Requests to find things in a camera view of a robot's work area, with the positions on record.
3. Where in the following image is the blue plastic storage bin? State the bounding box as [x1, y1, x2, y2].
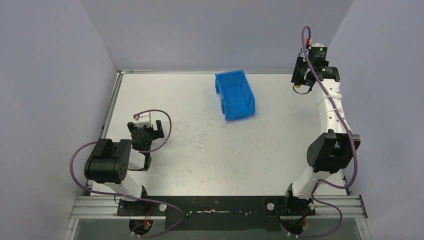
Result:
[215, 69, 256, 122]

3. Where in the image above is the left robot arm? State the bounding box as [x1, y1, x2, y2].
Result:
[84, 120, 165, 216]

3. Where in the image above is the aluminium extrusion rail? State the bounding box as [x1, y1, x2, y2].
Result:
[69, 195, 368, 220]

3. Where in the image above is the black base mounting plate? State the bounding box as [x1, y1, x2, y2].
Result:
[116, 195, 316, 232]

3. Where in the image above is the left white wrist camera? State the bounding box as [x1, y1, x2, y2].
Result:
[133, 112, 152, 129]

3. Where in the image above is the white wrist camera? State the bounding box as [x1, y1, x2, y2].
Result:
[133, 112, 152, 129]
[305, 38, 326, 50]

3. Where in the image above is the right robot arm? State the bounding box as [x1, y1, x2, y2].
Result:
[281, 43, 361, 215]

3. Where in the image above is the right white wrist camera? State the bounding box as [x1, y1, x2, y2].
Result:
[305, 38, 326, 50]

